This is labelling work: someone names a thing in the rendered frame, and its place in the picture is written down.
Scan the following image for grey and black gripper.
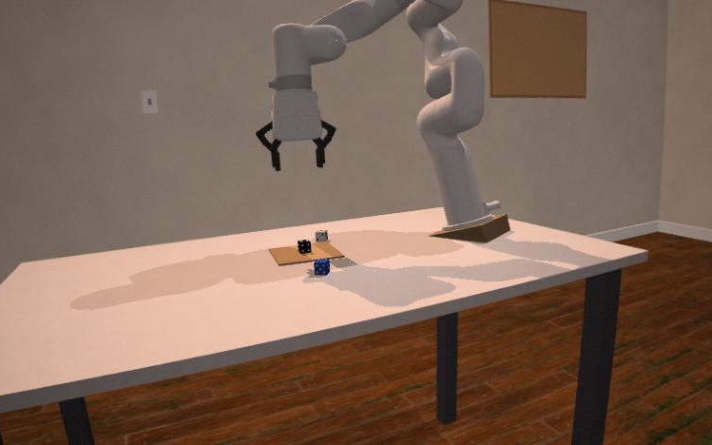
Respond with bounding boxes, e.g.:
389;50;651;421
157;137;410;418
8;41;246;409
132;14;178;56
256;88;337;171

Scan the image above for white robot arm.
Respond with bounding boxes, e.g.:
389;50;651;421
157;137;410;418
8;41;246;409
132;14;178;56
268;0;500;231

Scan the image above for blue die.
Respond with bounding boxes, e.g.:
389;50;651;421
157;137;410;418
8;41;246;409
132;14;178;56
314;259;330;275

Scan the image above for brown mat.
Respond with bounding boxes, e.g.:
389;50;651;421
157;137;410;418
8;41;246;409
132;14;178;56
269;242;345;266

